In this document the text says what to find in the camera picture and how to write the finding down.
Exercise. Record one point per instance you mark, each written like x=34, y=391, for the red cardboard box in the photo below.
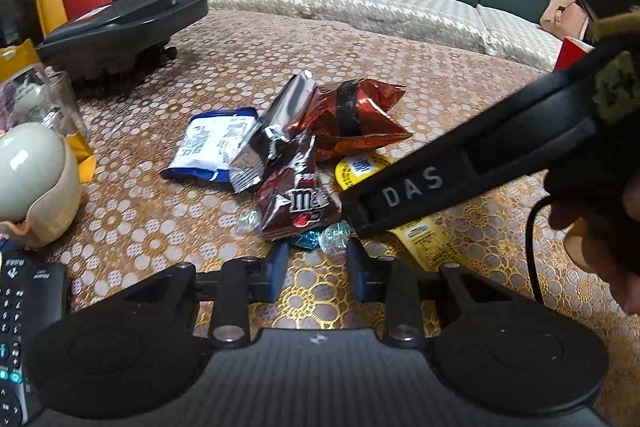
x=570, y=54

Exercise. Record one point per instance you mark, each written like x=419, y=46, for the clear wrapped candy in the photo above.
x=250, y=221

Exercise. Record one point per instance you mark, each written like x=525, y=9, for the silver foil packet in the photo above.
x=250, y=162

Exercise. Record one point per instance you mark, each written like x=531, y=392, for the blue white snack packet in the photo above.
x=205, y=147

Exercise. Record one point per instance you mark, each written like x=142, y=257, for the teal candy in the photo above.
x=306, y=239

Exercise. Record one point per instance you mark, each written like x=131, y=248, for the plain black remote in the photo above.
x=47, y=297

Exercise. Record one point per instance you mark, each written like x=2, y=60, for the glass cup with yellow packet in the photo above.
x=20, y=57

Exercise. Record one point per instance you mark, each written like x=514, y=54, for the clear glass cup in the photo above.
x=60, y=107

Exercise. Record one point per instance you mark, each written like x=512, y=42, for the egg-shaped lamp in holder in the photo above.
x=62, y=207

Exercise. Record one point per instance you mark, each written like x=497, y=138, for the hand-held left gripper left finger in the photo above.
x=279, y=269

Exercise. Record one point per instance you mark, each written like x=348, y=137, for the red foil snack bag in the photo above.
x=370, y=112

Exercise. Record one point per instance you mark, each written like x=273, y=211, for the gold patterned tablecloth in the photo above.
x=225, y=57

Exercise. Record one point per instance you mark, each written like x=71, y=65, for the dark brown chocolate bag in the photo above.
x=295, y=202

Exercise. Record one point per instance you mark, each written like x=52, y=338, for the beige sofa seat cover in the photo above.
x=375, y=12

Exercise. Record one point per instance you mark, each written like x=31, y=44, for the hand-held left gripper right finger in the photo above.
x=356, y=272

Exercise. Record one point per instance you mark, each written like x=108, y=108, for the egg-shaped grey lamp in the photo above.
x=25, y=172

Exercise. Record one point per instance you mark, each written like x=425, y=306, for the person's right hand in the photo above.
x=605, y=252

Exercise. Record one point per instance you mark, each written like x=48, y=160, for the yellow packet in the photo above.
x=357, y=169

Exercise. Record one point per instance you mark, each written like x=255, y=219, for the black electric grill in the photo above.
x=120, y=19

